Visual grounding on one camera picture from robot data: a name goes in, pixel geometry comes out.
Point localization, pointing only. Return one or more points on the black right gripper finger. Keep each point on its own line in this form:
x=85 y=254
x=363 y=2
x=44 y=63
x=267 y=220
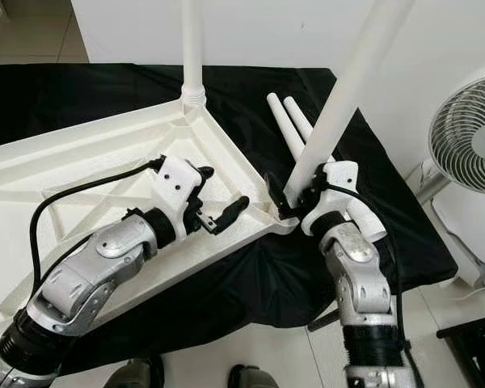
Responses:
x=321 y=178
x=276 y=196

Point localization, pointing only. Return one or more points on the black floor stand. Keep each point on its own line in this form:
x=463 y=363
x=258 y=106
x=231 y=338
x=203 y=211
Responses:
x=469 y=347

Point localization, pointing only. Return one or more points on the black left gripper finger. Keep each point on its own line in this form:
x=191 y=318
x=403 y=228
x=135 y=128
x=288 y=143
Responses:
x=233 y=214
x=204 y=174

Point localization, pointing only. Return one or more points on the white domed appliance grey band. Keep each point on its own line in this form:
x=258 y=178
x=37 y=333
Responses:
x=477 y=234

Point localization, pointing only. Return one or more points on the white pedestal fan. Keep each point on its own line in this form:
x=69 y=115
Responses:
x=469 y=129

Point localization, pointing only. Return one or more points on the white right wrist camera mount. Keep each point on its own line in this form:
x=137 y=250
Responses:
x=343 y=174

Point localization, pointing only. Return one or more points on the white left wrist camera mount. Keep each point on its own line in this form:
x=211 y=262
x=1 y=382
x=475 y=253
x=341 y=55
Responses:
x=178 y=182

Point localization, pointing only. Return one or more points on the grey robot foot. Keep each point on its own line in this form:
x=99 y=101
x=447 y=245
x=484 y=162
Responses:
x=252 y=378
x=133 y=376

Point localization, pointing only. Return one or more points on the grey robot left foot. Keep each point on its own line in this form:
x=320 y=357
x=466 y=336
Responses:
x=133 y=376

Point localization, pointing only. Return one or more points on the grey robot right foot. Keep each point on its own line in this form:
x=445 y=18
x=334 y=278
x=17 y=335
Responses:
x=252 y=378

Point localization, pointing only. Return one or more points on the white plastic ribbed tabletop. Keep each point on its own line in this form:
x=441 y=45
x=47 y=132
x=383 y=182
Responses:
x=48 y=178

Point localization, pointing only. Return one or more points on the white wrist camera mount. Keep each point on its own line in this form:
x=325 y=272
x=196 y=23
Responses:
x=178 y=182
x=343 y=174

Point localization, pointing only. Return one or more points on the grey metal table leg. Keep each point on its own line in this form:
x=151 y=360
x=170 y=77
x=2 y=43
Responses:
x=325 y=321

